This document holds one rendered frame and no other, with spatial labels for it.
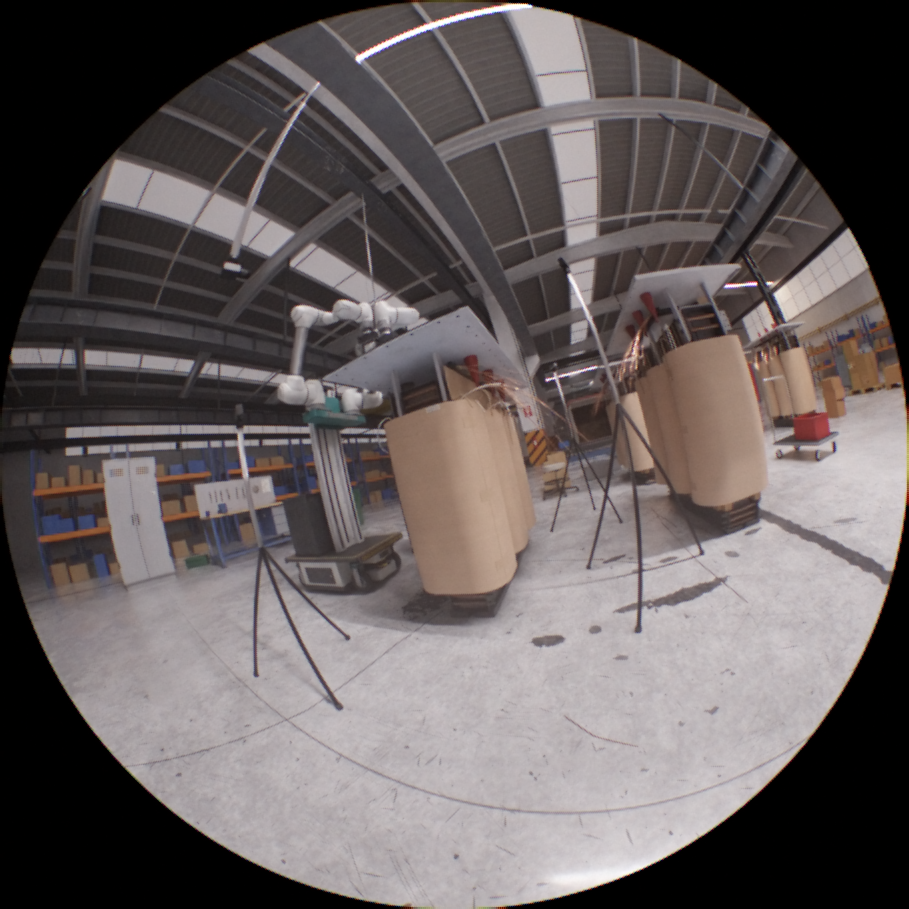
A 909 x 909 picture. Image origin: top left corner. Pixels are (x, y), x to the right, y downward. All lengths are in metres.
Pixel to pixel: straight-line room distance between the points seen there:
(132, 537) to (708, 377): 6.40
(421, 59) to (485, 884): 10.26
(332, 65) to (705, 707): 4.82
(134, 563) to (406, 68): 11.34
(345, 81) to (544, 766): 4.76
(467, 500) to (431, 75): 9.60
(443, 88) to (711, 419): 9.47
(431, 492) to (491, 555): 0.39
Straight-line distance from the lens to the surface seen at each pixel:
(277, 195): 11.04
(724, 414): 1.83
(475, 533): 1.21
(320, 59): 3.98
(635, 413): 3.64
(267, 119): 6.32
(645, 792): 0.85
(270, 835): 1.03
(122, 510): 5.26
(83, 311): 7.87
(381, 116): 4.12
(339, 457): 2.54
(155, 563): 5.27
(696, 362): 1.80
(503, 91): 10.35
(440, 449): 1.19
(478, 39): 9.87
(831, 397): 6.53
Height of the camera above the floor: 0.80
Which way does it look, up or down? 2 degrees up
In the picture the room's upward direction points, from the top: 13 degrees counter-clockwise
